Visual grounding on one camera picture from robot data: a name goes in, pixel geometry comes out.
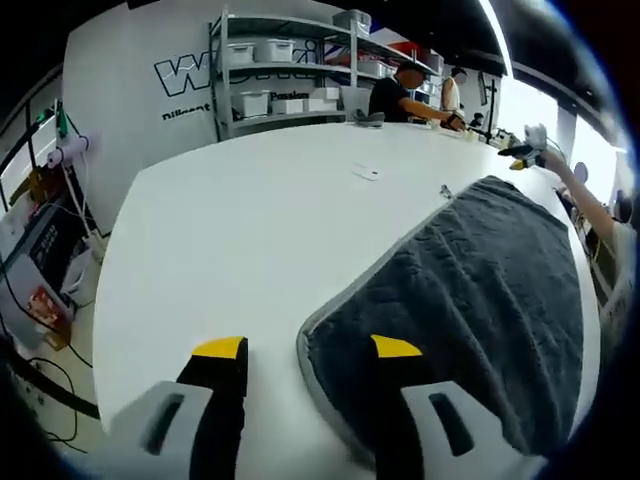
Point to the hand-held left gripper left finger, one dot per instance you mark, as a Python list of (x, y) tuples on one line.
[(185, 430)]

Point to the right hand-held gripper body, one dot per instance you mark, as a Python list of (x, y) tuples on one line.
[(536, 136)]

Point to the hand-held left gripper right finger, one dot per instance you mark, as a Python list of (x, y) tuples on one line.
[(425, 430)]

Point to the grey towel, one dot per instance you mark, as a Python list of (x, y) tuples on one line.
[(475, 275)]

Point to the black stand pole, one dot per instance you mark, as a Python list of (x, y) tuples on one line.
[(492, 105)]

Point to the small grey cloth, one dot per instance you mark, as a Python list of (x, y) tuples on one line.
[(370, 118)]

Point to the white paper slip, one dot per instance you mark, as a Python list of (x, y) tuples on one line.
[(366, 171)]

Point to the red printed packet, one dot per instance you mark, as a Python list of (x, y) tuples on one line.
[(47, 310)]

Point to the white table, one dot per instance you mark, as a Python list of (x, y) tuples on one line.
[(225, 250)]

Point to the flat white box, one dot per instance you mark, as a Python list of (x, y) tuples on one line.
[(287, 105), (321, 100)]

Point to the grey metal shelf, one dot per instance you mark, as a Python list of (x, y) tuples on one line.
[(280, 69)]

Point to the white lidded storage bin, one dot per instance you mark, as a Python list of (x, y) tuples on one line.
[(240, 52), (274, 51), (251, 105)]

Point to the purple roll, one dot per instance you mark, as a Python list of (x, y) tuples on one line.
[(70, 150)]

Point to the green hanging object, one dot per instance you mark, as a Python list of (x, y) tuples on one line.
[(62, 120)]

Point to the red blue wall banner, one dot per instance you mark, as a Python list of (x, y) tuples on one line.
[(345, 52)]

